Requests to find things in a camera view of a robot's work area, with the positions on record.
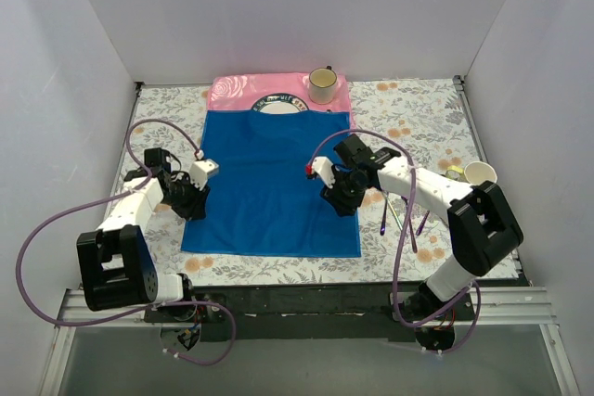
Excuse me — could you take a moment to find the blue satin napkin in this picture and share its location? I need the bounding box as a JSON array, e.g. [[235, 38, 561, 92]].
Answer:
[[181, 110, 361, 258]]

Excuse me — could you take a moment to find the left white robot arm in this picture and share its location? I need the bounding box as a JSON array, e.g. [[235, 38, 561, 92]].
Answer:
[[76, 147, 219, 322]]

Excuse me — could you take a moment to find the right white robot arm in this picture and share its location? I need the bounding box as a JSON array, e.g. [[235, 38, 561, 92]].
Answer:
[[305, 129, 523, 327]]

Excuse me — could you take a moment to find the iridescent purple spoon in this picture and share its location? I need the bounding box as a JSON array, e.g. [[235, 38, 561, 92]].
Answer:
[[380, 198, 391, 236]]

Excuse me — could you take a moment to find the iridescent purple fork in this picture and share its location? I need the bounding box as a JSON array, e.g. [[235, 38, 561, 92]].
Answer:
[[402, 197, 418, 254]]

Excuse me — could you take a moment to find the floral tablecloth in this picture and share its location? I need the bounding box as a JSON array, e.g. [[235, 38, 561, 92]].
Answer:
[[132, 79, 482, 286]]

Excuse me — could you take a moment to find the cream mug with dark rim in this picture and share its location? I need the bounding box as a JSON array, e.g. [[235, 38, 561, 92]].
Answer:
[[308, 66, 338, 105]]

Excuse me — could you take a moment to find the white plate with patterned rim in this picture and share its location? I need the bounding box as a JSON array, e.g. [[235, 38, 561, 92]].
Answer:
[[251, 93, 309, 114]]

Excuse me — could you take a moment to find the pink satin placemat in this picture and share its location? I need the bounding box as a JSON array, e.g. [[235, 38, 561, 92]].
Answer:
[[207, 72, 355, 126]]

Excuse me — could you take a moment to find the pale yellow paper cup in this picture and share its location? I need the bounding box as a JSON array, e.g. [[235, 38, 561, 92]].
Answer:
[[463, 160, 497, 185]]

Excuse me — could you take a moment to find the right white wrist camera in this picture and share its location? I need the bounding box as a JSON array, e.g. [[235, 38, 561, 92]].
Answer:
[[305, 157, 336, 189]]

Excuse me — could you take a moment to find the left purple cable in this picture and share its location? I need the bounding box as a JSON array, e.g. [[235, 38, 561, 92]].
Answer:
[[16, 120, 238, 365]]

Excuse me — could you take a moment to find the purple cable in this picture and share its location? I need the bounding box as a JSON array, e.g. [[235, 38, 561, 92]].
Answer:
[[16, 120, 238, 365], [308, 129, 482, 355]]

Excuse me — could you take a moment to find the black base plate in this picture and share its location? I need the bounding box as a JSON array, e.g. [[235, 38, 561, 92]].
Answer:
[[143, 280, 482, 346]]

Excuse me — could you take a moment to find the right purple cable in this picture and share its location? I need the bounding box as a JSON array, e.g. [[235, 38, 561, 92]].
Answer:
[[308, 129, 482, 355]]

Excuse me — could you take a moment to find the aluminium frame rail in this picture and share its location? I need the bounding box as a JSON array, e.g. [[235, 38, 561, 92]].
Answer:
[[40, 287, 579, 395]]

